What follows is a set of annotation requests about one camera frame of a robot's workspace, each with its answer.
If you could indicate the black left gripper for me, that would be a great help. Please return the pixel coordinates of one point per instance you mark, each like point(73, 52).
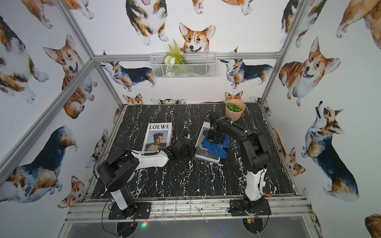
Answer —
point(184, 144)

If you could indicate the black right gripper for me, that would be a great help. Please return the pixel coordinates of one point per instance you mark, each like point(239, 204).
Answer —
point(209, 139)

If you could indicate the blue microfiber cloth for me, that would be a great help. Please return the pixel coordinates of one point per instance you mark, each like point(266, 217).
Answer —
point(218, 149)

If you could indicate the white LOEWE book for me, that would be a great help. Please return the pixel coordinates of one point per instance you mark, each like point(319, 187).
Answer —
point(158, 136)

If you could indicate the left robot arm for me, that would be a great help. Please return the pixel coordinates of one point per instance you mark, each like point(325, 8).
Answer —
point(119, 167)

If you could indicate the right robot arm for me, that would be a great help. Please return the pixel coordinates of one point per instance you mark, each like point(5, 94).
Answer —
point(253, 149)

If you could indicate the green succulent plant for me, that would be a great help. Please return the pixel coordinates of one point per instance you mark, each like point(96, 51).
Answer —
point(234, 108)

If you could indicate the peach plant pot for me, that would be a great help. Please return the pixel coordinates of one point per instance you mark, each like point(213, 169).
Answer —
point(232, 115)

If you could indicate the green fern with white flowers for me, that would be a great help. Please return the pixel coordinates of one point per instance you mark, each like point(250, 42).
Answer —
point(174, 61)

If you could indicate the white wire basket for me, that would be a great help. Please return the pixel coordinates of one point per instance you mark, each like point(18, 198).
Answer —
point(189, 65)

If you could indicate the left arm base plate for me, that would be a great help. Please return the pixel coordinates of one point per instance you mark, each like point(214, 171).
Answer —
point(140, 210)

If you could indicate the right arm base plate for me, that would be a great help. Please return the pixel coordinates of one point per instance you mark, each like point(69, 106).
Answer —
point(245, 207)

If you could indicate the aluminium front rail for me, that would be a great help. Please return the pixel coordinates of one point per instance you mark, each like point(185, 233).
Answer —
point(189, 209)

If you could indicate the aluminium frame post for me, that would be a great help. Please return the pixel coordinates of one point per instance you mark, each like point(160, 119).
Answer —
point(300, 13)

